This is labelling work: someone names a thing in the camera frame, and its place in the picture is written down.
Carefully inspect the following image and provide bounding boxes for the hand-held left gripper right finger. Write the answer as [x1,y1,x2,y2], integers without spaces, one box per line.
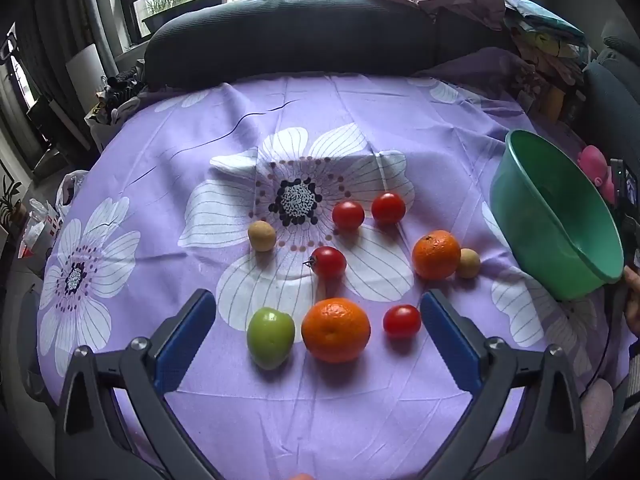
[419,288,587,480]

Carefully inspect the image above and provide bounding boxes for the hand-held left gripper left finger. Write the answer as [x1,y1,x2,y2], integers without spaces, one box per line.
[54,288,221,480]

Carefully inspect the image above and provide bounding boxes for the red tomato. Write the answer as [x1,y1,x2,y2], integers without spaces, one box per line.
[383,304,422,338]
[303,246,348,279]
[371,192,406,225]
[332,200,366,231]

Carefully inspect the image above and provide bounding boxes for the green plastic bowl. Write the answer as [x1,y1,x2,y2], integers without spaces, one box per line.
[489,129,626,302]

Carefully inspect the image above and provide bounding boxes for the green apple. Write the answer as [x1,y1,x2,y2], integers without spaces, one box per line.
[246,307,296,371]

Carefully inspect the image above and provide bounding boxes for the small orange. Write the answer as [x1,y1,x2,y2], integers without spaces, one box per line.
[411,230,462,281]

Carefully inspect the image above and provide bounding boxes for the large orange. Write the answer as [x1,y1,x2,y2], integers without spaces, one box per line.
[300,297,372,364]

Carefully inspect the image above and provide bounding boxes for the person's right hand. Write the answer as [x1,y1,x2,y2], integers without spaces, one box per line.
[623,265,640,336]

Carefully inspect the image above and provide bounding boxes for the pink plush toy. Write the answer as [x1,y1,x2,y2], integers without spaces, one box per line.
[576,145,617,206]

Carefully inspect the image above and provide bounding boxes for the tan round longan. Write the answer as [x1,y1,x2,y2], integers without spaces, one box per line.
[456,248,482,279]
[247,220,277,252]

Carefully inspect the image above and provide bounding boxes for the dark grey armchair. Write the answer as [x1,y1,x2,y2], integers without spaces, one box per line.
[581,35,640,166]

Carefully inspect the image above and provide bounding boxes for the yellow packet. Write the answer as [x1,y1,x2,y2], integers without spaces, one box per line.
[541,85,567,122]

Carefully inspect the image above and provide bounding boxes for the white plastic bags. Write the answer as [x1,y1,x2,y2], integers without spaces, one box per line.
[19,170,91,261]

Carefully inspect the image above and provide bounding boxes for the purple floral cloth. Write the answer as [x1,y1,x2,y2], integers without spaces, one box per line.
[36,47,631,480]

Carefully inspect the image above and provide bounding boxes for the potted plant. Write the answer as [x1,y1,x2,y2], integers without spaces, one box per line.
[0,179,27,233]

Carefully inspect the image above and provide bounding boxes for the black clothes heap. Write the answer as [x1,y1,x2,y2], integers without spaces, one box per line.
[102,60,147,106]

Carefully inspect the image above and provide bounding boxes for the white board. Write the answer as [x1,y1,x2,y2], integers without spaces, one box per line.
[65,43,119,117]

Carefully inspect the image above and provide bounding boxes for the dark sofa backrest cushion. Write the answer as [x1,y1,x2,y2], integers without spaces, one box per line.
[142,0,441,90]

